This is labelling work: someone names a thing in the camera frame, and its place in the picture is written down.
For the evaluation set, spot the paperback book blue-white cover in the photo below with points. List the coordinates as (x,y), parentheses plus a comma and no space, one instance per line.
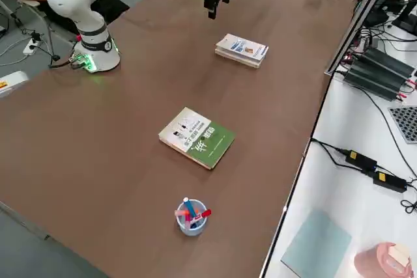
(242,48)

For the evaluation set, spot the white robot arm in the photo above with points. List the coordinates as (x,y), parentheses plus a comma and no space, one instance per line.
(84,14)

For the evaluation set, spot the green and white book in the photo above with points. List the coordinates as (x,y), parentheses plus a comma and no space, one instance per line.
(202,147)

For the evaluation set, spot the circuit board with red light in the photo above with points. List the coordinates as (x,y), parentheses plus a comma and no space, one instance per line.
(348,59)

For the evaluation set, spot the black monitor stand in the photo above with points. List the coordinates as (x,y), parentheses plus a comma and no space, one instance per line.
(407,14)
(378,8)

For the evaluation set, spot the grey finned power supply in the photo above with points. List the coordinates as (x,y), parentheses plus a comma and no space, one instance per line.
(387,60)
(371,81)

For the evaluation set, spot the white chair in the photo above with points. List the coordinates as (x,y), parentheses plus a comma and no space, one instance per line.
(29,2)

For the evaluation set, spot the white power strip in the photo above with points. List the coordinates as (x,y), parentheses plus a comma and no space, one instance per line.
(31,47)

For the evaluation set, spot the blue pen white cap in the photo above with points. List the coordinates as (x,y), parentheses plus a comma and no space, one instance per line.
(190,208)

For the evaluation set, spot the red pen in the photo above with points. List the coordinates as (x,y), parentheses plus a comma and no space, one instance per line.
(205,214)

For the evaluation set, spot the pink pen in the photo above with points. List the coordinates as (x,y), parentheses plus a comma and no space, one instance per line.
(180,213)

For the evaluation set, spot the white control box yellow label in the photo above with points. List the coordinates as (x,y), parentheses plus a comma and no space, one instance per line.
(11,84)

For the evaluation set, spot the checkerboard calibration board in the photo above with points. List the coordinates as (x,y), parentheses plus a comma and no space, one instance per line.
(405,125)

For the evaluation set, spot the pale blue pen cup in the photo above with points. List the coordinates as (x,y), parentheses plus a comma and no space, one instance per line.
(192,229)

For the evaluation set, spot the white side desk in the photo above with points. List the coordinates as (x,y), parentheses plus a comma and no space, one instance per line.
(342,193)

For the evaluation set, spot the black power adapter yellow label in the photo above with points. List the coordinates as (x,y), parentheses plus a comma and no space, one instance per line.
(389,182)

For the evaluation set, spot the teal mat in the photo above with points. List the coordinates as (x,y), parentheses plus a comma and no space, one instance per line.
(316,245)

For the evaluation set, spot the pink tape holder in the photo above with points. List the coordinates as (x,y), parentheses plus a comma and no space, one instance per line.
(381,261)

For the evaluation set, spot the aluminium frame post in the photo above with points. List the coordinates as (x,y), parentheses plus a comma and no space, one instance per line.
(355,21)

